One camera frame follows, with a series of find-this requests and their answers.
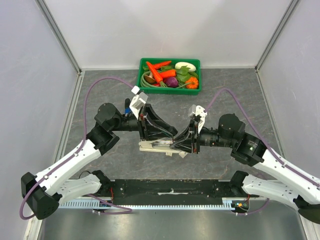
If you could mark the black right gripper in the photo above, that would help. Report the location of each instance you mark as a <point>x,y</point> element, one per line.
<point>189,141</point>

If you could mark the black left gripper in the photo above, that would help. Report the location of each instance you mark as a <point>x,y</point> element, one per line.
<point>150,116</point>

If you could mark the beige stapler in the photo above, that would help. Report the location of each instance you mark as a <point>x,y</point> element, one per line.
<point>156,146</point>

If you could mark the blue stapler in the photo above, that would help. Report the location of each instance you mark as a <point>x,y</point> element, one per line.
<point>127,107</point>

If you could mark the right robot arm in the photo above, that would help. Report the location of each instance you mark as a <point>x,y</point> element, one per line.
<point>294,187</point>

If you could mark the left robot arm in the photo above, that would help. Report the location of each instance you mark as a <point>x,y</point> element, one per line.
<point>45,191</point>

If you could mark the white staple box tray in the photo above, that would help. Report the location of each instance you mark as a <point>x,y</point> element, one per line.
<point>183,154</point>

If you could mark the staple box with red label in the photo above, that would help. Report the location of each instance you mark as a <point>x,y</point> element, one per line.
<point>170,154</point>

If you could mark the green toy long beans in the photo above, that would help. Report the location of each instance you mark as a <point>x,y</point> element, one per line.
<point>143,83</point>

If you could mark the brown toy mushroom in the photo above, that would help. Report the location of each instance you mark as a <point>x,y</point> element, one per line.
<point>149,78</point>

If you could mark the purple toy onion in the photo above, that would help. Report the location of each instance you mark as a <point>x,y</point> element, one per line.
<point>171,82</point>

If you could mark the orange toy carrot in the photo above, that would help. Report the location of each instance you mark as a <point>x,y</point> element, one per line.
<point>168,73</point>
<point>156,74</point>
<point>162,64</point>

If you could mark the green plastic tray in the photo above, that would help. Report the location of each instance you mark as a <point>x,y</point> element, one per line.
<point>170,91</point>

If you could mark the green toy leaf vegetable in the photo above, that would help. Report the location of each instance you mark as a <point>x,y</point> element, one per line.
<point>181,76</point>

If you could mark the orange toy pumpkin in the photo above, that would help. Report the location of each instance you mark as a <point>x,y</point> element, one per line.
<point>192,83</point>

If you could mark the white toy eggplant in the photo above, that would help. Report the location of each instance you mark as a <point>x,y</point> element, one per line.
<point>185,66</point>

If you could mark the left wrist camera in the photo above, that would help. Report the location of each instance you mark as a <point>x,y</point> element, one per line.
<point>138,102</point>

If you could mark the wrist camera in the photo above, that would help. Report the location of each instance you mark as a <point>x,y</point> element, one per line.
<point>138,102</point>
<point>198,113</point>

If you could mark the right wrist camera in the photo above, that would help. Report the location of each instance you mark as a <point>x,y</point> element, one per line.
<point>198,113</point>

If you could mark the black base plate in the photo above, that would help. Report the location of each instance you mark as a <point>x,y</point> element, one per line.
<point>169,192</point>

